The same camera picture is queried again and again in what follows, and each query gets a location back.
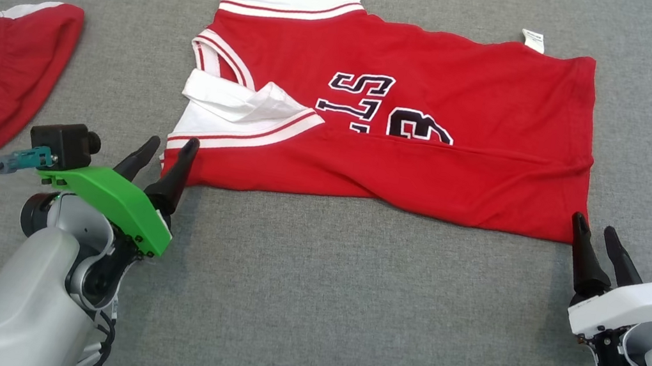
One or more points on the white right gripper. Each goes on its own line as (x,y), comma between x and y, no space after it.
(631,306)

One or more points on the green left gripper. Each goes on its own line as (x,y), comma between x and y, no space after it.
(117,197)

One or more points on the red white basketball jersey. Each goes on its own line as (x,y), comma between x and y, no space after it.
(430,179)

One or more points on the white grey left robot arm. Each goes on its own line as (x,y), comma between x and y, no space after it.
(25,293)

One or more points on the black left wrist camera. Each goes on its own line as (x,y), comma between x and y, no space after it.
(60,143)

